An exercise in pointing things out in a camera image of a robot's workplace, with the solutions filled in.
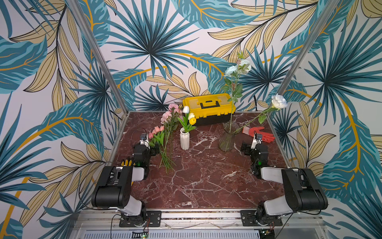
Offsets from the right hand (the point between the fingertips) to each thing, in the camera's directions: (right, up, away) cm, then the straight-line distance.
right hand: (252, 141), depth 92 cm
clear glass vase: (-16, -1, +2) cm, 16 cm away
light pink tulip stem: (-62, +3, +10) cm, 63 cm away
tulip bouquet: (-39, +13, -14) cm, 44 cm away
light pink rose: (-53, +15, +13) cm, 57 cm away
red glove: (+14, +2, +12) cm, 19 cm away
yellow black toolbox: (-25, +21, +7) cm, 34 cm away
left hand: (-65, -1, 0) cm, 65 cm away
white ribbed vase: (-42, +2, -4) cm, 42 cm away
